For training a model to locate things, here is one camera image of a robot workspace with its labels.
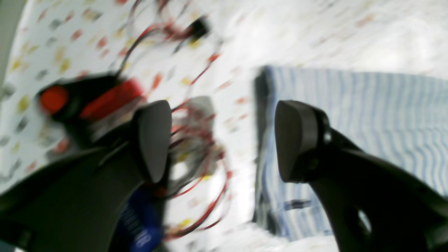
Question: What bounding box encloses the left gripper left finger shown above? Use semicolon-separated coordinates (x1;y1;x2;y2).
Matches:
1;100;172;252

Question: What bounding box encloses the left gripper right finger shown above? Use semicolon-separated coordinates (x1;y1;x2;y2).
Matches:
275;100;448;252

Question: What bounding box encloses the blue white striped t-shirt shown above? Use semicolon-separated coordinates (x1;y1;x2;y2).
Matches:
252;66;448;241

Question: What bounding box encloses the blue labelled object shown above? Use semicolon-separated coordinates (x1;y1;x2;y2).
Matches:
108;189;164;252

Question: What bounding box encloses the red plastic part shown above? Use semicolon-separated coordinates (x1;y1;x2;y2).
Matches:
37;75;144;123

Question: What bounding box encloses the red and black wire bundle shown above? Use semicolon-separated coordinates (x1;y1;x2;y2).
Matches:
112;0;233;238

